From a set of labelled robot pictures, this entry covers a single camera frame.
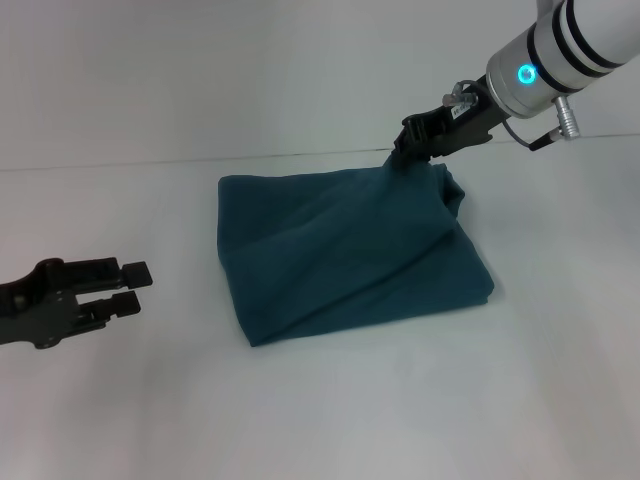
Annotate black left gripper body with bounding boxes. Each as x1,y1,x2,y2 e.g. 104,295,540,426
0,257,87,351

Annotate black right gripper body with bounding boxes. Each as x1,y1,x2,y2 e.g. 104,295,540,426
399,73,512,165

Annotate blue-green shirt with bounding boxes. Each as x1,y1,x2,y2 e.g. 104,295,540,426
217,156,497,349

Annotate grey right gripper cable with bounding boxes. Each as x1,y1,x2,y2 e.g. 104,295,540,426
442,79,582,153

